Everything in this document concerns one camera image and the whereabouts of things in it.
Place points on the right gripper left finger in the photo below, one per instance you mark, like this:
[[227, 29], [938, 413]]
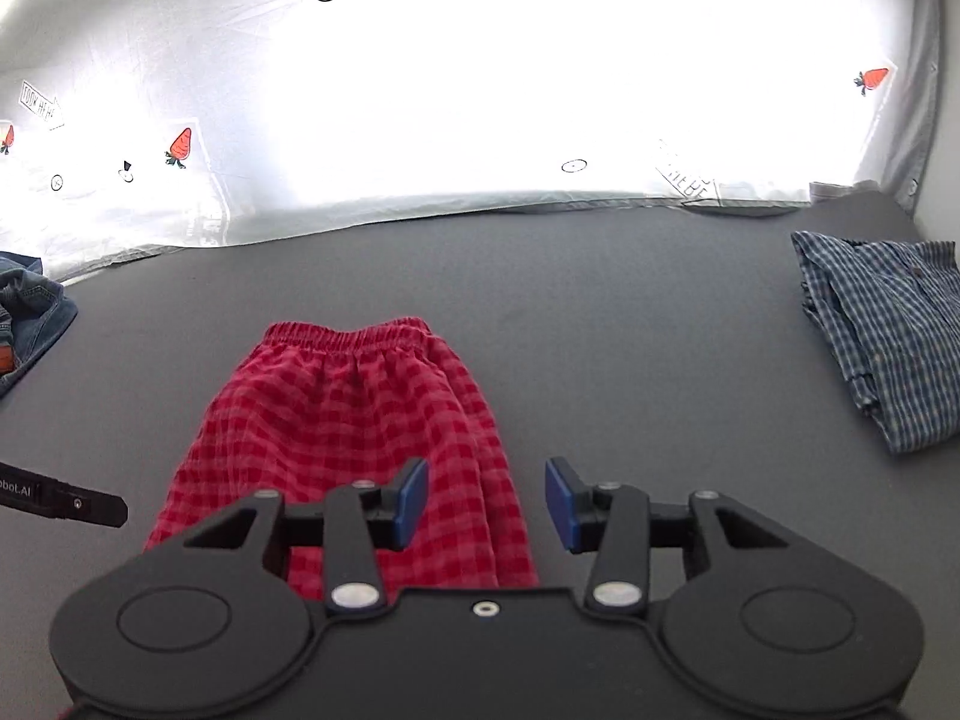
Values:
[[360, 520]]

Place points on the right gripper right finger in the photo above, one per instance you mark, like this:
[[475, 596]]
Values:
[[611, 521]]

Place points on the red checked shorts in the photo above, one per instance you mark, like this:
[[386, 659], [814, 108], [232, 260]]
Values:
[[312, 408]]

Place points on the blue denim jeans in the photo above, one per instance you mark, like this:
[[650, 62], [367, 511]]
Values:
[[35, 314]]

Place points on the folded blue plaid shirt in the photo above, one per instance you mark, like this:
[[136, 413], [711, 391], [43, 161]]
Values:
[[888, 311]]

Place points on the white printed curtain sheet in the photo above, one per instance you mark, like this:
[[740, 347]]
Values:
[[132, 126]]

